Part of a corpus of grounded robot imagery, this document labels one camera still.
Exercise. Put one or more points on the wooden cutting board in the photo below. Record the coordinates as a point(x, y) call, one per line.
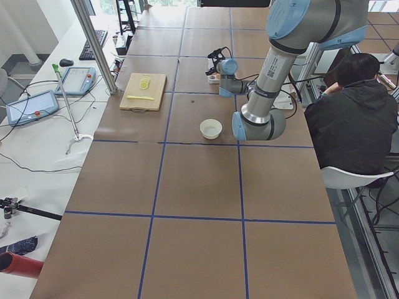
point(155, 90)

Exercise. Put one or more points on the near blue teach pendant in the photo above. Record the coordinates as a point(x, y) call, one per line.
point(32, 108)

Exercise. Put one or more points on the white plastic chair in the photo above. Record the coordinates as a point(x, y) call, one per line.
point(335, 178)

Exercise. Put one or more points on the red cylinder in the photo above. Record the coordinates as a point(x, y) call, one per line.
point(19, 265)

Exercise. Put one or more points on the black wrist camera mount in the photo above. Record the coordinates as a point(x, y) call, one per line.
point(216, 57)

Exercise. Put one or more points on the clear plastic egg box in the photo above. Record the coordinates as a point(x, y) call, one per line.
point(214, 79)

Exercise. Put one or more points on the white ceramic bowl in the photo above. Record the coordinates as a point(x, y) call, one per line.
point(210, 128)

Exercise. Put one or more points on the far blue teach pendant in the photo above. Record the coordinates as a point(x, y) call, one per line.
point(77, 81)

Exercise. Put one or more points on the blue teach pendant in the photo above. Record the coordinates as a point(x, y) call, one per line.
point(77, 81)
point(32, 108)

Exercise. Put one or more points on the aluminium frame post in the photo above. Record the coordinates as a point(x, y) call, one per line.
point(83, 16)

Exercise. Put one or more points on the yellow plastic knife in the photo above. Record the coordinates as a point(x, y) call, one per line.
point(132, 97)

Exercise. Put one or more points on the front lemon slice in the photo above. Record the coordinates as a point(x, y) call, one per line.
point(144, 85)

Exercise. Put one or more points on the black tripod clamp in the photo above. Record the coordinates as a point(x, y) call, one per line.
point(10, 205)

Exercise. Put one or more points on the black computer mouse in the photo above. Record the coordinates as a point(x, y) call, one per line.
point(66, 62)

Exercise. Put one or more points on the seated person in black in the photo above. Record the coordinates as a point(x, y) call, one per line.
point(352, 122)

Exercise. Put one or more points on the long reacher grabber tool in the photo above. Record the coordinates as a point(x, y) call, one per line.
point(78, 136)

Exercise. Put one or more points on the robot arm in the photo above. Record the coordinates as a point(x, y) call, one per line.
point(291, 27)

